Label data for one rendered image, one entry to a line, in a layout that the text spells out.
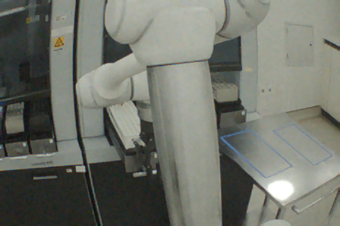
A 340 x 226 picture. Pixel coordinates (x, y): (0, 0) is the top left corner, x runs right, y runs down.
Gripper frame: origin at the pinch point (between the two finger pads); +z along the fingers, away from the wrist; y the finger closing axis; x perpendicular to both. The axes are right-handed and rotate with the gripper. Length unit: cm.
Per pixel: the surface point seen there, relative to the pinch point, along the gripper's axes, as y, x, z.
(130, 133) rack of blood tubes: 2.5, -17.4, -7.0
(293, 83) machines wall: -181, -153, 41
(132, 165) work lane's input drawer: 4.2, -12.3, 2.9
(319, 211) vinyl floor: -123, -15, 80
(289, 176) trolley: -40.5, 26.7, -1.7
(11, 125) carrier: 57, -41, -7
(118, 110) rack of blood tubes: 2.1, -38.4, -7.2
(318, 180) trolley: -50, 36, -1
